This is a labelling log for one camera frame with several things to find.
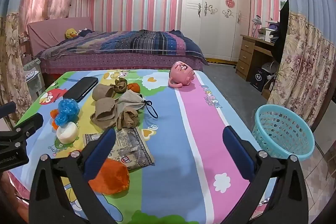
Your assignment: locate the blue plastic ball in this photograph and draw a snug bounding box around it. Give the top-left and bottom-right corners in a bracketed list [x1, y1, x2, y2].
[54, 99, 80, 126]

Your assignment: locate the printed snack packet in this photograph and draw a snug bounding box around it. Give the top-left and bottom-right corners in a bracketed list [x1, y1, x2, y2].
[83, 127, 154, 170]

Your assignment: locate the orange wrapper piece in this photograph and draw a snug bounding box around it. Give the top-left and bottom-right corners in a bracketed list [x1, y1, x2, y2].
[50, 109, 59, 130]

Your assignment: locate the brown paper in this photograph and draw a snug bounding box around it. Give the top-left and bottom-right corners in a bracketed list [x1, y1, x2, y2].
[90, 97, 117, 130]

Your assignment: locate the white round ball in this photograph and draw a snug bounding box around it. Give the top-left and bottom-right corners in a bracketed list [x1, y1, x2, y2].
[56, 122, 79, 144]

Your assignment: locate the turquoise plastic basket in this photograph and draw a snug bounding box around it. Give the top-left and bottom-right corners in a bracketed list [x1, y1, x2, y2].
[252, 104, 315, 161]

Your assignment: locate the black phone case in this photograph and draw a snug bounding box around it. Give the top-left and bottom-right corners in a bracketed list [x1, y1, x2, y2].
[63, 77, 98, 102]

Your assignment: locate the bed with purple cover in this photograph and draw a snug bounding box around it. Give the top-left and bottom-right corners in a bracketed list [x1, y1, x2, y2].
[27, 17, 207, 74]

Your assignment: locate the brown phone case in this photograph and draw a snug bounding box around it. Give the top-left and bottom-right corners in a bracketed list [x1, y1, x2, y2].
[115, 90, 145, 130]

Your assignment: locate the colourful cartoon bed sheet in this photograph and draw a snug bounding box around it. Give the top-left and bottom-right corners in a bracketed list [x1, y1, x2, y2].
[7, 69, 279, 224]

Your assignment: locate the floral beige curtain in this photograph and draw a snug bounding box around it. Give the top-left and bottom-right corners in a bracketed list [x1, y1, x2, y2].
[267, 12, 335, 126]

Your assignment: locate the yellow duck plush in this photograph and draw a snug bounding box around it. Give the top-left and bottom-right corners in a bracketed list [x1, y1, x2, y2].
[65, 28, 78, 39]

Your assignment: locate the black box under desk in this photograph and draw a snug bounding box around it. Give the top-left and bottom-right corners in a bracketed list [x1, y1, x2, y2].
[250, 68, 270, 92]

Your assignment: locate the wooden desk with drawers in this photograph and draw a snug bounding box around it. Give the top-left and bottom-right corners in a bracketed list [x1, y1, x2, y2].
[236, 35, 274, 82]

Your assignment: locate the blue patchwork quilt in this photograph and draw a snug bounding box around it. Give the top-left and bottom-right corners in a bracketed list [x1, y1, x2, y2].
[37, 30, 207, 64]

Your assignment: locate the pink pig mug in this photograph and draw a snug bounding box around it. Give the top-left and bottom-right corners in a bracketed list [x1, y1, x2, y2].
[168, 61, 195, 88]

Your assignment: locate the desk lamp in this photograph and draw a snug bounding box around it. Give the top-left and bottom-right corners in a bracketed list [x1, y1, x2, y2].
[252, 15, 262, 38]

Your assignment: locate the white wardrobe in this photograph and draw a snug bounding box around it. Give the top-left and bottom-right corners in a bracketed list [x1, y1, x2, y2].
[181, 0, 251, 62]

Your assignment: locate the black hair tie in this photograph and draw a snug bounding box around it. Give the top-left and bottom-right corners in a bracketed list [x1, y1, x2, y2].
[142, 99, 160, 119]

